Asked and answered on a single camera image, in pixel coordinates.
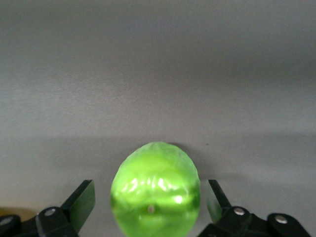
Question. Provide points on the green toy apple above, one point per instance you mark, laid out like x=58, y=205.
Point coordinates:
x=155, y=187

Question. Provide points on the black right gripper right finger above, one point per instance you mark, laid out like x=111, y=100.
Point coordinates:
x=222, y=205

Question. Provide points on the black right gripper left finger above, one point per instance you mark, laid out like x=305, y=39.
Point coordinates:
x=79, y=205

